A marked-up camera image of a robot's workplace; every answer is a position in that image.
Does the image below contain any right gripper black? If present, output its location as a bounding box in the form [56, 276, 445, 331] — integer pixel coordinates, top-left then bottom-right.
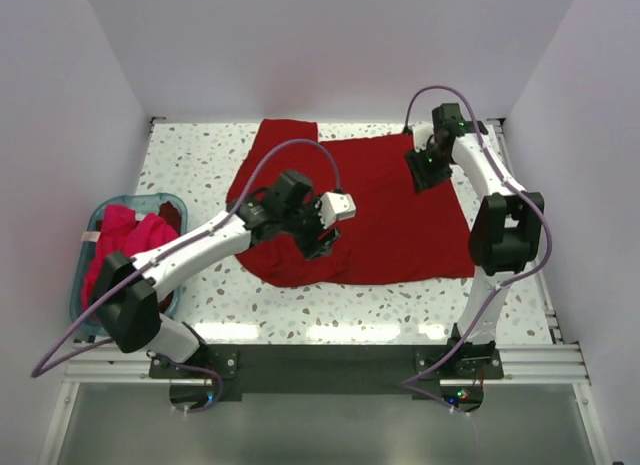
[405, 142, 455, 195]

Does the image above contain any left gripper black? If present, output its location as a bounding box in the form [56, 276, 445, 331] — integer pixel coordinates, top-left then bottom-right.
[280, 194, 340, 259]

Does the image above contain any dark red t-shirt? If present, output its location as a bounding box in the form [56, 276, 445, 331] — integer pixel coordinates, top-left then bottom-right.
[226, 119, 474, 287]

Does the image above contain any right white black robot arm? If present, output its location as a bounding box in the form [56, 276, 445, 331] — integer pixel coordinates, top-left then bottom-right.
[402, 103, 546, 378]

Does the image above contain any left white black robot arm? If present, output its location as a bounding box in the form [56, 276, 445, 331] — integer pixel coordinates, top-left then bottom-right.
[92, 170, 356, 377]

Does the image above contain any pink t-shirt in basket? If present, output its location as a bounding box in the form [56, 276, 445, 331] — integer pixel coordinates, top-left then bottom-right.
[81, 202, 182, 309]

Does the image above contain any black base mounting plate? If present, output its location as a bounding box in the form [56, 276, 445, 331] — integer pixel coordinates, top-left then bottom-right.
[149, 342, 504, 410]

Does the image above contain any teal plastic laundry basket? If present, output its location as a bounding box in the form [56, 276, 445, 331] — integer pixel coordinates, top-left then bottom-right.
[69, 193, 188, 320]

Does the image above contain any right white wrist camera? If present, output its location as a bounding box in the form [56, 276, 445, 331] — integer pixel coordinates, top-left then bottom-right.
[412, 123, 434, 152]

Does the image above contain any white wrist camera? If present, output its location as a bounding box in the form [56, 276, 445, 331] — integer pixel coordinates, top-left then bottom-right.
[319, 192, 357, 229]
[412, 123, 434, 152]

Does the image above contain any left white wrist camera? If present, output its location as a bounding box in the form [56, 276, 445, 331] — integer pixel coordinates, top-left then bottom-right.
[319, 192, 357, 229]

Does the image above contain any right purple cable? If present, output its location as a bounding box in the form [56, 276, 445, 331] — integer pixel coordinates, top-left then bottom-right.
[402, 85, 554, 401]

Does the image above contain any purple cable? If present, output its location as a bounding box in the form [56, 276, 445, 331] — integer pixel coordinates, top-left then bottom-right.
[30, 139, 344, 426]
[402, 85, 554, 401]

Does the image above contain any aluminium frame rail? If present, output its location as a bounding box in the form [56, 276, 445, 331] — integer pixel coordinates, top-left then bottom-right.
[64, 344, 590, 385]

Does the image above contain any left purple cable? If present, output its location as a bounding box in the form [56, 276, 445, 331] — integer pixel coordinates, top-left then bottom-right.
[30, 139, 344, 426]

